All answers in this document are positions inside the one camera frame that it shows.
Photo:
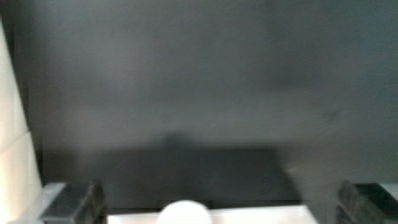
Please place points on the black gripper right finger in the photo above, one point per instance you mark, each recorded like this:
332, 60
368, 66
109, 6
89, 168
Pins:
366, 203

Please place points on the white fence frame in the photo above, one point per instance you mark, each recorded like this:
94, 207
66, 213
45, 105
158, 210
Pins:
20, 183

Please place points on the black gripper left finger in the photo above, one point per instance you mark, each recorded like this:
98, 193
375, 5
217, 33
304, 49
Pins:
78, 206

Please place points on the white front drawer tray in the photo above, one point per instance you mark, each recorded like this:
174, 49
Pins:
187, 212

